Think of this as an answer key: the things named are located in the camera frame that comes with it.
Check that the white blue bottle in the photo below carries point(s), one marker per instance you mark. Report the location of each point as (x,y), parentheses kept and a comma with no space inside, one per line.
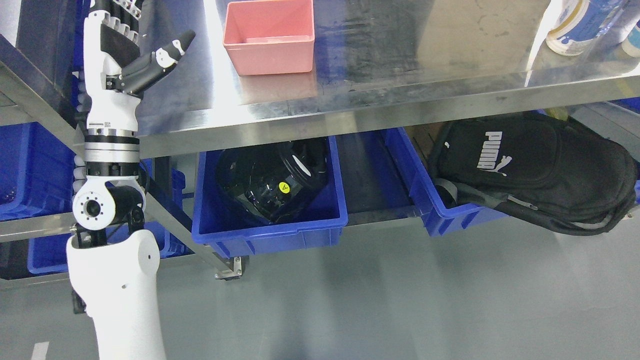
(580,23)

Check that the black device with yellow sticker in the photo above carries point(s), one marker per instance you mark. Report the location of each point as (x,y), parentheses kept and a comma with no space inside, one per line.
(272,183)

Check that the blue bin under backpack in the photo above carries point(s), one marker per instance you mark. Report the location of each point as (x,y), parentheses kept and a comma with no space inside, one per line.
(438,219)

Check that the pink plastic storage box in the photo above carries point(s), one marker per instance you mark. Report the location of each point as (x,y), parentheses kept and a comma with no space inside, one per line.
(270,37)

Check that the blue bin with black device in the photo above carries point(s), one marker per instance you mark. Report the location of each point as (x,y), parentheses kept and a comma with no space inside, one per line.
(320,225)

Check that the blue bin far left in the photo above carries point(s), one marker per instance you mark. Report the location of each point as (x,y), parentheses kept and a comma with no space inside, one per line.
(36,172)

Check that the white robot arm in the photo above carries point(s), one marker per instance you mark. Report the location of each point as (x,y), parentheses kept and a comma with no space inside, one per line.
(112,259)

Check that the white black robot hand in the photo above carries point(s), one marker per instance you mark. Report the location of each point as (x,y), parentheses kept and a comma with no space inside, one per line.
(116,72)

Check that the black Puma backpack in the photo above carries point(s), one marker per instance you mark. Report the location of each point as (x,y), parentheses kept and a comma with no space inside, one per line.
(555,174)

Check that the blue bin lower left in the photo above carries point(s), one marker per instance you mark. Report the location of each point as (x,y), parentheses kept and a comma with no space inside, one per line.
(47,255)

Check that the stainless steel table frame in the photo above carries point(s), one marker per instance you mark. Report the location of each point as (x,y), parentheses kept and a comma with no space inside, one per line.
(378,64)

